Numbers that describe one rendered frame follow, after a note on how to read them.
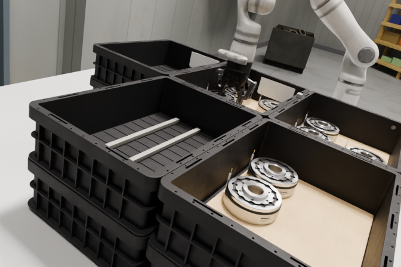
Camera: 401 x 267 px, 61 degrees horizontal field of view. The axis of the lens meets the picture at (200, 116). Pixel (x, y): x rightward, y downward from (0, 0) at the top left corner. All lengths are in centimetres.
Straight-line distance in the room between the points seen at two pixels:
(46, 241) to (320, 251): 48
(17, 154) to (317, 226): 71
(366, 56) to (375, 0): 871
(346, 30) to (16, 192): 107
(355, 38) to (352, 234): 75
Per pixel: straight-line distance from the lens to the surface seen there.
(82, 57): 267
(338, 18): 126
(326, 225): 70
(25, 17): 253
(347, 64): 137
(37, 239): 72
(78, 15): 264
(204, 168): 57
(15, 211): 78
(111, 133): 79
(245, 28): 98
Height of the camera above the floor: 120
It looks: 22 degrees down
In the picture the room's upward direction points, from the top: 13 degrees clockwise
